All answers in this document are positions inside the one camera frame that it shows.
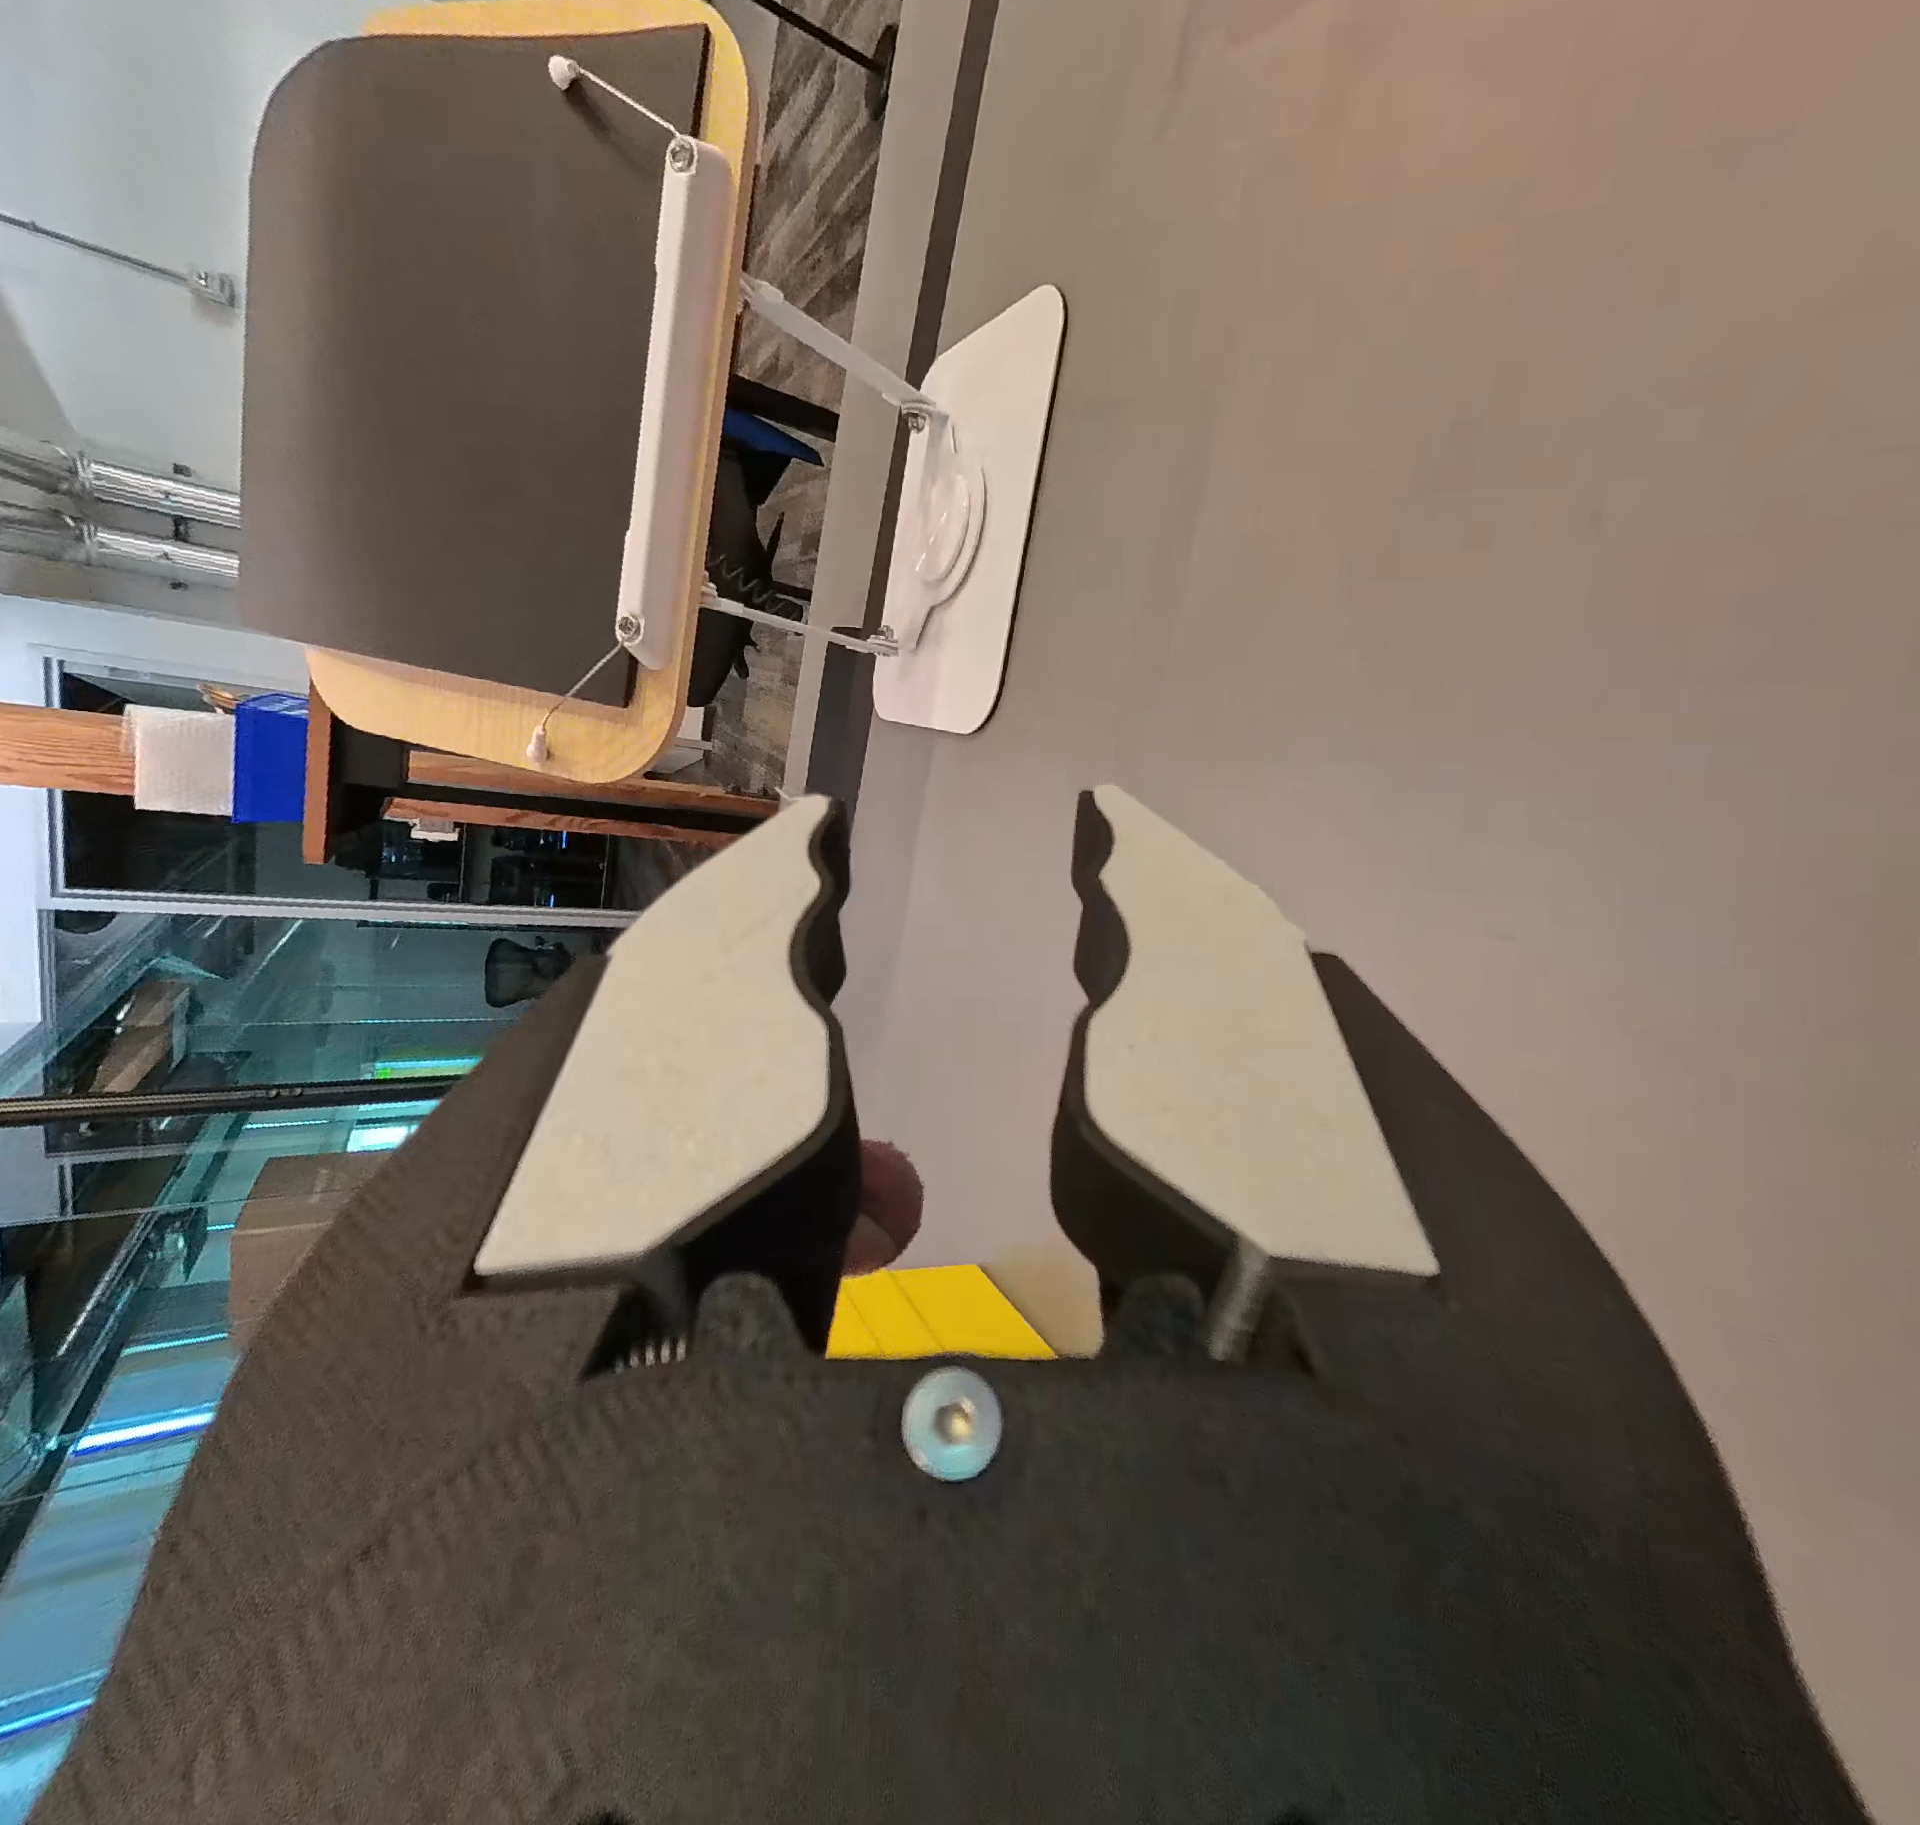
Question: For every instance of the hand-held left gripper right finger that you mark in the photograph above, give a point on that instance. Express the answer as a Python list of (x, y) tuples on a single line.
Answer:
[(1260, 1107)]

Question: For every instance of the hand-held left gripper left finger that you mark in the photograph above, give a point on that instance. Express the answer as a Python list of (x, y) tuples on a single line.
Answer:
[(660, 1107)]

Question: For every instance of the yellow plastic bin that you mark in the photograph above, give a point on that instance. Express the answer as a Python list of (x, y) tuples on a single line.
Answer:
[(938, 1316)]

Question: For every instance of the person's left hand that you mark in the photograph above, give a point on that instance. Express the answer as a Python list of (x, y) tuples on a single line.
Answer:
[(891, 1212)]

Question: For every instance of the black office chair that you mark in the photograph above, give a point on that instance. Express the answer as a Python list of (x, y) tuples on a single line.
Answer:
[(525, 972)]

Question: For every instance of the wooden beam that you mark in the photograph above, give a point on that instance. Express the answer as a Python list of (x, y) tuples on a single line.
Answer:
[(541, 798)]

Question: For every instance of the blue box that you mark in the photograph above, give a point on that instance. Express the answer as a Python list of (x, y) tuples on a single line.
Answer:
[(276, 753)]

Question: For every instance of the dark board with wooden rim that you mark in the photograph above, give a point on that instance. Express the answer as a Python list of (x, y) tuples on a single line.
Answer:
[(435, 357)]

